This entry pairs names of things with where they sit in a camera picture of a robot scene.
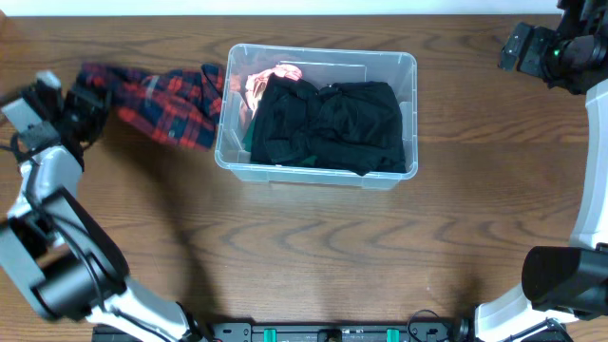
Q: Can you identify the red navy plaid shirt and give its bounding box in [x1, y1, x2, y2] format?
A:
[77, 63, 225, 149]

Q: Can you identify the dark green garment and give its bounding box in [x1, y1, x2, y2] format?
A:
[242, 120, 259, 153]

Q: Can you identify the pink shirt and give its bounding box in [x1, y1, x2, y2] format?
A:
[245, 64, 303, 117]

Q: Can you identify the black garment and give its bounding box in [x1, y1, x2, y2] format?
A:
[250, 76, 406, 176]

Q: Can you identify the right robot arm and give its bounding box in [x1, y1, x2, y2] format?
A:
[453, 0, 607, 341]

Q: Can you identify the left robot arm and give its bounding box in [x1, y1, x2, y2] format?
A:
[1, 70, 213, 341]

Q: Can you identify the clear plastic storage bin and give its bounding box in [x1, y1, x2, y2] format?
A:
[215, 44, 419, 190]

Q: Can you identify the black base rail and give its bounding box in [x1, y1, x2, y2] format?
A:
[91, 317, 573, 342]

